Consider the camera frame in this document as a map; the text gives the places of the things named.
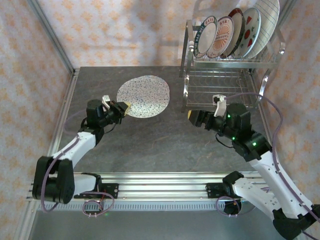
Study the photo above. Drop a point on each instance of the blue speckled plate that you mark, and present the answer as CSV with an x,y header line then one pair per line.
x,y
143,96

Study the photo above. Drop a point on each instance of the green rim lettered plate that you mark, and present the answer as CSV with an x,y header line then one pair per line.
x,y
205,37

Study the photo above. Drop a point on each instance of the orange sunburst plate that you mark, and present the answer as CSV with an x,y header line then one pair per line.
x,y
223,35

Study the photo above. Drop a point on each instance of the watermelon print plate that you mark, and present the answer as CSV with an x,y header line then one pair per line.
x,y
251,32

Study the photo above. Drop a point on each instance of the dark red plate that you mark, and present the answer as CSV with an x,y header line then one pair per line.
x,y
238,17

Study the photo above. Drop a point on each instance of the plaid line plate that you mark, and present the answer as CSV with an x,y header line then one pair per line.
x,y
268,17

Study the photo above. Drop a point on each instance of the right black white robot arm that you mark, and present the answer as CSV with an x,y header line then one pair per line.
x,y
270,170

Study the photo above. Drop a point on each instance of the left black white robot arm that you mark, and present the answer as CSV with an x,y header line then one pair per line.
x,y
75,147

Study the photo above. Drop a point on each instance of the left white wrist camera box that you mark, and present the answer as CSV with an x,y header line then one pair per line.
x,y
106,101

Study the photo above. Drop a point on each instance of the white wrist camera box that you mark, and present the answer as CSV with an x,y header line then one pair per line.
x,y
106,101
220,105

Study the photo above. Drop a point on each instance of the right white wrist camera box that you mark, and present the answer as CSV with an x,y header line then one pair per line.
x,y
220,105

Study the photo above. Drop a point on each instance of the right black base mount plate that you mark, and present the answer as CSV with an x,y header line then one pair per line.
x,y
215,190

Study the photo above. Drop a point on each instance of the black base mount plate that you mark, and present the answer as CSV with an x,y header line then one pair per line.
x,y
215,190
110,191

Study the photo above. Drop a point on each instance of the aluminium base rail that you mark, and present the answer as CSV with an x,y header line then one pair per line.
x,y
162,185

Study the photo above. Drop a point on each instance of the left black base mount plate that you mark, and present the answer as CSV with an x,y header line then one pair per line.
x,y
110,191

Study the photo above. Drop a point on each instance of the aluminium frame post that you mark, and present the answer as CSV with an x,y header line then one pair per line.
x,y
286,15
52,37

